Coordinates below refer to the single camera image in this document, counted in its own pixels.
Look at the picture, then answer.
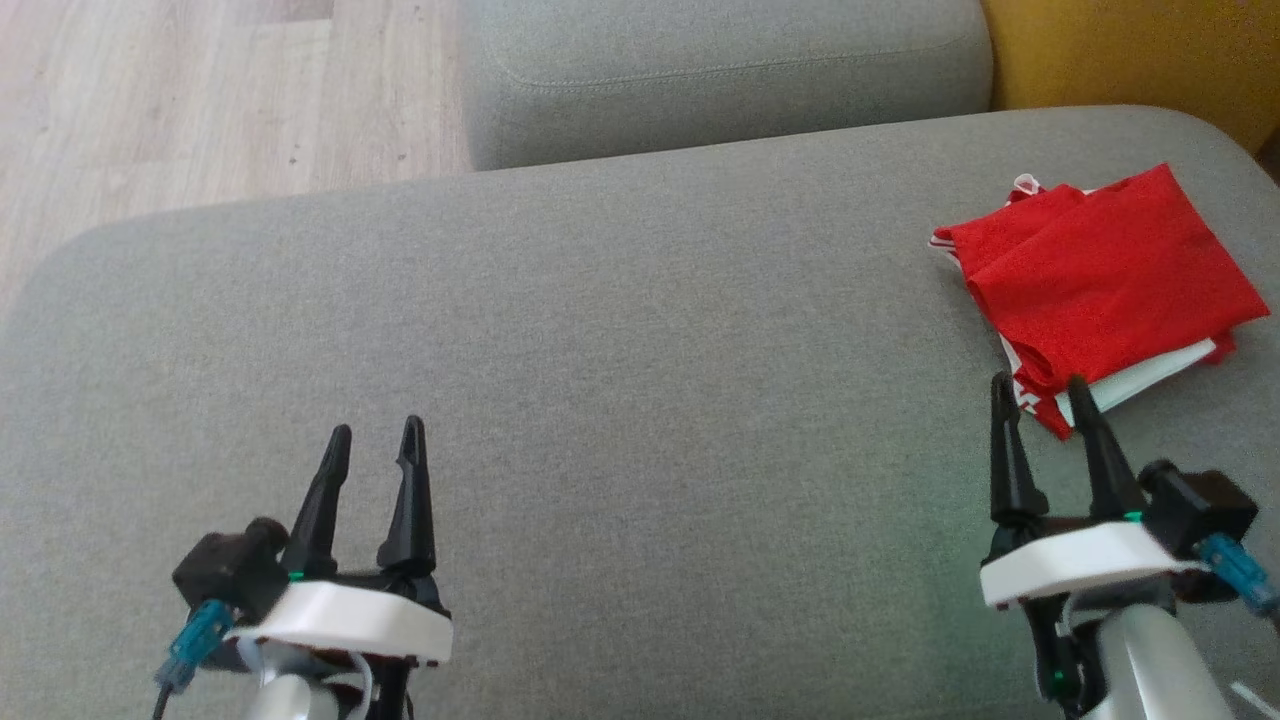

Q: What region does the small grey sofa cushion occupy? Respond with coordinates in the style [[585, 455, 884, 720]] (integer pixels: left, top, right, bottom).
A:
[[459, 0, 995, 172]]

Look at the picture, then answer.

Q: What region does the arm cable teal plug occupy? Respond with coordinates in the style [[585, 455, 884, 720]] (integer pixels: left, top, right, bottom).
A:
[[1196, 532, 1280, 618], [150, 597, 237, 720]]

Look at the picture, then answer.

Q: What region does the right arm cable teal plug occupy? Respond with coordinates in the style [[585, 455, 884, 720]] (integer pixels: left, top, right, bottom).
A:
[[1196, 532, 1280, 618]]

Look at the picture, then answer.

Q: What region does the large grey sofa seat cushion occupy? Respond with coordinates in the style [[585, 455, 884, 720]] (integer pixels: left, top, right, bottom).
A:
[[0, 105, 1280, 720]]

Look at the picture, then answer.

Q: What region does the yellow cushion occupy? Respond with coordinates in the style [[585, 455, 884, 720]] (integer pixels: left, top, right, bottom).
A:
[[979, 0, 1280, 153]]

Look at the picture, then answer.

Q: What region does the red Bulls 23 jersey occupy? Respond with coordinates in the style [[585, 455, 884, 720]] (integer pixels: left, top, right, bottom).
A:
[[929, 162, 1272, 413]]

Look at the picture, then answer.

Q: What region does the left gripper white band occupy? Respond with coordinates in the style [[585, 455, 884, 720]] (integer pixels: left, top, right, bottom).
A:
[[223, 415, 455, 668]]

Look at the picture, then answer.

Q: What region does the red shorts white trim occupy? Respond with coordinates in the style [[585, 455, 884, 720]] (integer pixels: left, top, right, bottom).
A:
[[1000, 174, 1237, 442]]

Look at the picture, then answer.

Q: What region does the left arm cable teal plug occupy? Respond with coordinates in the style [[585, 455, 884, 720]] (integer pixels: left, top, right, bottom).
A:
[[150, 597, 237, 720]]

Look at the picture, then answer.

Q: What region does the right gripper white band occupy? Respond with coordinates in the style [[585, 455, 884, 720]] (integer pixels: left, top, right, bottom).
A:
[[978, 371, 1203, 611]]

